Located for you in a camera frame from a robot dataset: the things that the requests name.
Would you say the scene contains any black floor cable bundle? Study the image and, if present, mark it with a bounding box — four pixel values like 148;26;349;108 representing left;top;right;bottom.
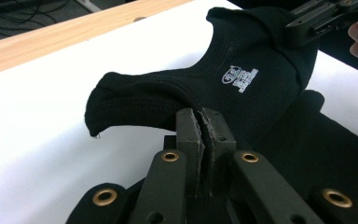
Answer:
0;0;70;35

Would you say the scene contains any black tank top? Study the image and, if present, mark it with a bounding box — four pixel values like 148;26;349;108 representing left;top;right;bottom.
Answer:
84;6;358;224

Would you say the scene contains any white metal stand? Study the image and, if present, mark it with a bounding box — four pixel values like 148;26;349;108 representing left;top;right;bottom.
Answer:
74;0;103;13

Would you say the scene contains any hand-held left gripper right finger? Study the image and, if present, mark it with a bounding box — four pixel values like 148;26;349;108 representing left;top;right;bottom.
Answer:
200;106;238;198

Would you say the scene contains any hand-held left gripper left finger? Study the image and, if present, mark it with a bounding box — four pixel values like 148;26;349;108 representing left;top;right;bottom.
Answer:
175;107;207;198

